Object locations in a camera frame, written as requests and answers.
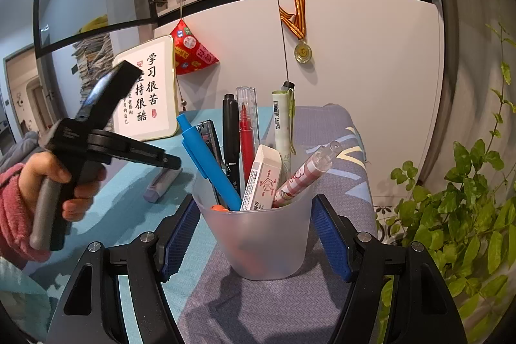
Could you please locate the framed calligraphy sign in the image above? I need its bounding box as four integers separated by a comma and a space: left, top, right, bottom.
111, 34, 180, 142

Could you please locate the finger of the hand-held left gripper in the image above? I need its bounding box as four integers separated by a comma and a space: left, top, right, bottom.
91, 130, 182, 169
78, 60, 145, 131

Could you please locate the tall pile of books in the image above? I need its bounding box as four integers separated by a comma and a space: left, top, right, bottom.
73, 15, 114, 99

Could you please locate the clear gel pen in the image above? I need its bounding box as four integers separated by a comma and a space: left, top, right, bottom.
282, 81, 298, 156

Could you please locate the gold medal with striped ribbon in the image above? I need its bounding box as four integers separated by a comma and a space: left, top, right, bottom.
278, 0, 313, 64

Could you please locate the person's left forearm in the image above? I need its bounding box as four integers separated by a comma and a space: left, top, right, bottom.
0, 162, 51, 264

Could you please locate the green and white pen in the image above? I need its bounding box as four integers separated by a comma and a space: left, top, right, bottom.
271, 88, 293, 175

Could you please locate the white bookshelf cabinet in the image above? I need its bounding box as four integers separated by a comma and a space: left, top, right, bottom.
150, 0, 448, 208

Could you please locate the white eraser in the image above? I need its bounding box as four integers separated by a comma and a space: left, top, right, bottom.
240, 144, 283, 212

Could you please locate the blue pen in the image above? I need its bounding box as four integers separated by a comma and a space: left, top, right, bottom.
176, 113, 243, 211

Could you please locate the black marker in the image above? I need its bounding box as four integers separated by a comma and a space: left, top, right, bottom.
223, 93, 241, 196

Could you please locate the green potted plant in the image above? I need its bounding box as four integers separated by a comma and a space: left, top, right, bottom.
375, 22, 516, 344

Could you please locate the red gel pen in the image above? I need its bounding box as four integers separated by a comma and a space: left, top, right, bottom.
236, 86, 259, 195

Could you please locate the blue and grey tablecloth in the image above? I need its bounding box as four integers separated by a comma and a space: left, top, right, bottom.
0, 104, 380, 344

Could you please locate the frosted plastic cup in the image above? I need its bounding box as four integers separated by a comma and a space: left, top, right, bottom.
191, 175, 321, 281

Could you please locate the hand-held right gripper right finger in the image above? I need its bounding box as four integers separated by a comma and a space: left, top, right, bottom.
310, 194, 468, 344

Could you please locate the person's left hand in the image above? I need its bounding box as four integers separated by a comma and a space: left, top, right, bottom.
19, 154, 106, 223

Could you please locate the grey sofa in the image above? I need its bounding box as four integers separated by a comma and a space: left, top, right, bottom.
0, 130, 49, 167

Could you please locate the red pyramid hanging ornament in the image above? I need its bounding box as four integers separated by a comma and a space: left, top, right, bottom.
169, 18, 220, 111

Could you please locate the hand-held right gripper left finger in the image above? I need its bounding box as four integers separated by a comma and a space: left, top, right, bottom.
44, 194, 201, 344

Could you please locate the pink patterned pen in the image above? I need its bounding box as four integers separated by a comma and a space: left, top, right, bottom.
272, 140, 343, 208

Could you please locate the dark grey pen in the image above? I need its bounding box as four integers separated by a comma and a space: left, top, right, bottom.
197, 119, 224, 169

